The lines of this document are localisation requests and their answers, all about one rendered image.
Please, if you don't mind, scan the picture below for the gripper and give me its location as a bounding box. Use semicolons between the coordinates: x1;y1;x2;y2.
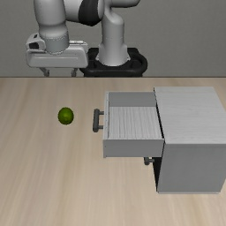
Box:
25;33;89;78

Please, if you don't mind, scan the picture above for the green lime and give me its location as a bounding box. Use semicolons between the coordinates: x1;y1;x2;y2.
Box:
57;107;75;125

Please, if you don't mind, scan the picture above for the grey cabinet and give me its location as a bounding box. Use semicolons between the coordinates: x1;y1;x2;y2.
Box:
143;86;226;195

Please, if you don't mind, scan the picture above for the grey open drawer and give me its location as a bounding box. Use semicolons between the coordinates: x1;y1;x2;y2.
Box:
92;91;165;159

